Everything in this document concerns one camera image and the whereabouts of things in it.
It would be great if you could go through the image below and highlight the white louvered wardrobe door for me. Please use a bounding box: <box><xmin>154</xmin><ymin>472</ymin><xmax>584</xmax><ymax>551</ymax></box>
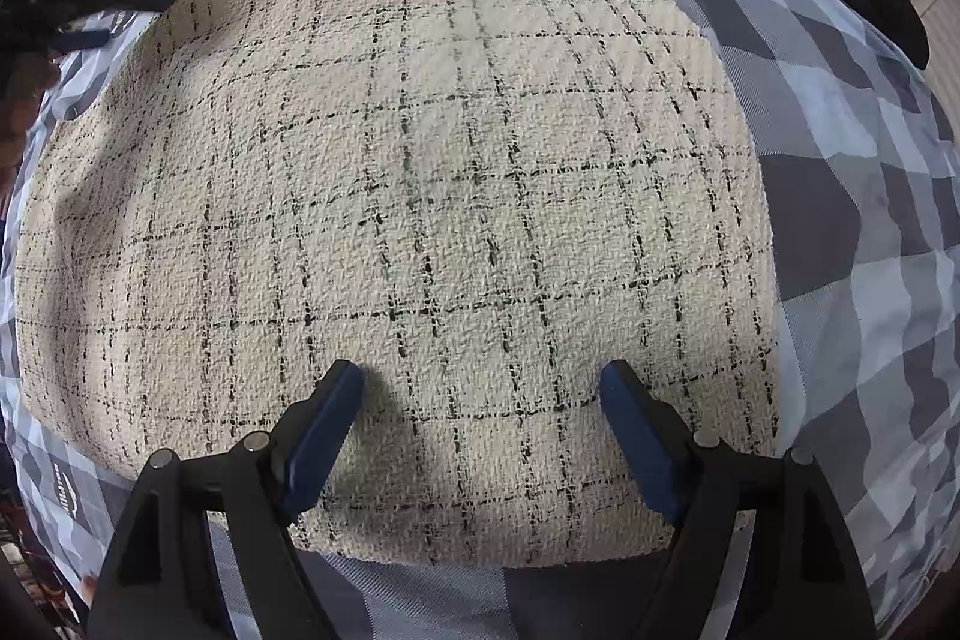
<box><xmin>910</xmin><ymin>0</ymin><xmax>960</xmax><ymax>125</ymax></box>

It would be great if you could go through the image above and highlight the cream plaid tweed shirt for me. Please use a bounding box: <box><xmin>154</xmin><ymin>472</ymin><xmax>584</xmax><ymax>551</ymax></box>
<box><xmin>14</xmin><ymin>0</ymin><xmax>778</xmax><ymax>567</ymax></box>

